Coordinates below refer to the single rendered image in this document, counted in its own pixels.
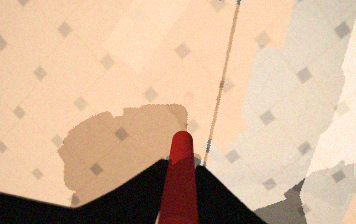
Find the dark red peg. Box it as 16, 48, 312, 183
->
157, 131, 199, 224

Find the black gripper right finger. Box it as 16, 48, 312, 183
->
195, 165, 267, 224

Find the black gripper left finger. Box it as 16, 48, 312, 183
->
0, 159, 169, 224

